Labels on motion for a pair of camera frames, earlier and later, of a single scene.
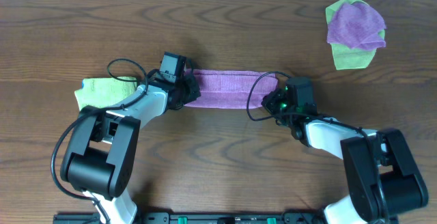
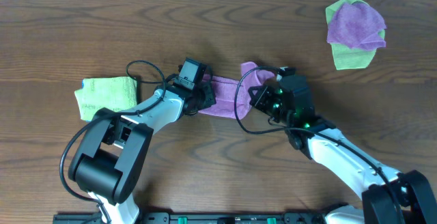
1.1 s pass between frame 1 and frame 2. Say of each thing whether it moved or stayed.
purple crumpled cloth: stayed
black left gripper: moved
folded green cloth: stayed
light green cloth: stayed
